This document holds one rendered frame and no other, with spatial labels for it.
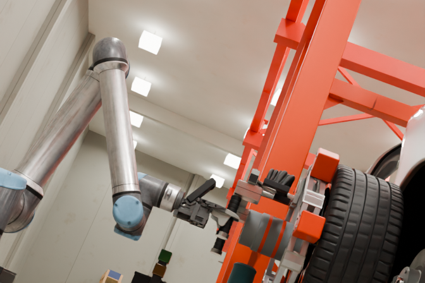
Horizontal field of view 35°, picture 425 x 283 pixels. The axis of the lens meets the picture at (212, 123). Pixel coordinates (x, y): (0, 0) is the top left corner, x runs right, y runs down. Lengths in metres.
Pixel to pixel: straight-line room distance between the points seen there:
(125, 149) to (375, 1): 9.18
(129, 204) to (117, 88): 0.39
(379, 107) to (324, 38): 2.18
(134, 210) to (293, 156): 1.10
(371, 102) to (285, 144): 2.42
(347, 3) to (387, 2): 7.68
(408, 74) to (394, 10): 5.06
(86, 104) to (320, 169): 0.83
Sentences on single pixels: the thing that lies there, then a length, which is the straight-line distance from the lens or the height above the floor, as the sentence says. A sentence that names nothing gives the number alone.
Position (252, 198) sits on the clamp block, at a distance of 2.25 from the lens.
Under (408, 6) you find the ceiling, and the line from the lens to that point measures 10.99.
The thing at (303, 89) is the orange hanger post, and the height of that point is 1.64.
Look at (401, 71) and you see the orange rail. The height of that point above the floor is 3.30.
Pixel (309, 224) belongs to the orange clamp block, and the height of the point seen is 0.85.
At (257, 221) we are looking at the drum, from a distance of 2.37.
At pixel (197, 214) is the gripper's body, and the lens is 2.22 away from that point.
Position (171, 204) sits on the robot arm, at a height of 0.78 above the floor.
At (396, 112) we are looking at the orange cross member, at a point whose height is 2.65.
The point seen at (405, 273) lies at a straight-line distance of 2.49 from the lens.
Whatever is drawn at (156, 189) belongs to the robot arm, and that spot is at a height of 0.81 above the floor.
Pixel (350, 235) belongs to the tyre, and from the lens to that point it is 2.14.
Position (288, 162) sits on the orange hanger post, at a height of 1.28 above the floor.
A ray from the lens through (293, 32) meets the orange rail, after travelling 6.07.
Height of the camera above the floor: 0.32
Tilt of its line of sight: 20 degrees up
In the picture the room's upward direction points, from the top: 22 degrees clockwise
